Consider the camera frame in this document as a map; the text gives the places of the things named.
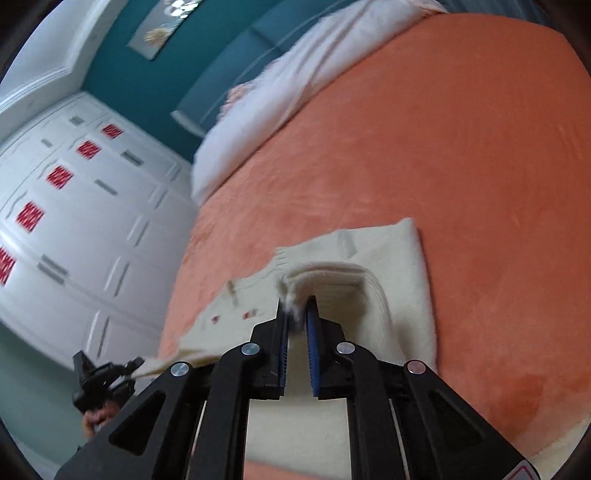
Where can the white wardrobe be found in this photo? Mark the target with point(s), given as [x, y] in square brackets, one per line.
[92, 240]

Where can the orange fleece blanket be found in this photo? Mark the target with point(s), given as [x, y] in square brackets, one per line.
[438, 152]

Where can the flower wall picture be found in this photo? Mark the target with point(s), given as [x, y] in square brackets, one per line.
[161, 32]

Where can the person's left hand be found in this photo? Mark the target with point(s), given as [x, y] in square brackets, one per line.
[97, 421]

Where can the white quilt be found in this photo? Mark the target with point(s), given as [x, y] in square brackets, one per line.
[277, 101]

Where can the cream knit sweater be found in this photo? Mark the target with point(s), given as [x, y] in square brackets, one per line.
[397, 277]

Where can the pink ruffled pillow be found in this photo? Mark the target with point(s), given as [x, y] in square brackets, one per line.
[238, 94]

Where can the red paper wardrobe sticker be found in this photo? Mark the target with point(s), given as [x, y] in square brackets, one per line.
[59, 177]
[31, 217]
[88, 149]
[112, 130]
[5, 265]

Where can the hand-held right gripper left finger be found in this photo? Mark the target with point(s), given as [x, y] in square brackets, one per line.
[283, 355]

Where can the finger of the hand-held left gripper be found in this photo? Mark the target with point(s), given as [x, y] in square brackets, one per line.
[127, 364]

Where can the blue padded headboard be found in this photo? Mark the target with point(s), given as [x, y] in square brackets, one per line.
[217, 83]

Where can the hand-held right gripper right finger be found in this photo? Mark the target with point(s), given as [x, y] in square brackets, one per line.
[312, 355]

